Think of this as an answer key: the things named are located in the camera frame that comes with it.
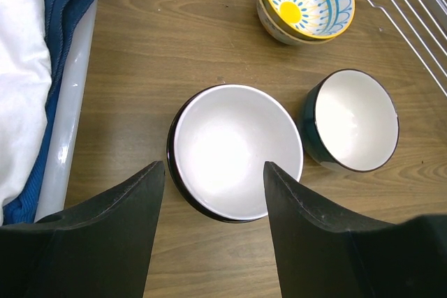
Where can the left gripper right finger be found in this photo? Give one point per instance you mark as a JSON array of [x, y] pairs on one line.
[[323, 249]]

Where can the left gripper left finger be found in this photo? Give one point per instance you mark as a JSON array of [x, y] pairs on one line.
[[99, 248]]

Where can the teal white bowl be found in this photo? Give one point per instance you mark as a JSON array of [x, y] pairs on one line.
[[348, 122]]

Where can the red bowl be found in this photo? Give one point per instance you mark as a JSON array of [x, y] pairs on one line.
[[277, 138]]

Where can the white floral bowl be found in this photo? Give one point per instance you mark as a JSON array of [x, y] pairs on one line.
[[278, 33]]

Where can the white laundry basket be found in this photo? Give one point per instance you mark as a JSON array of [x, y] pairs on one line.
[[60, 155]]

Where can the white cloth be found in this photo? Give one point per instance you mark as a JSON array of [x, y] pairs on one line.
[[25, 83]]

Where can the navy blue garment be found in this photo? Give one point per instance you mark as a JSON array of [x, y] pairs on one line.
[[61, 19]]

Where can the wire dish rack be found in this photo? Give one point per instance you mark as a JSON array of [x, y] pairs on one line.
[[422, 26]]

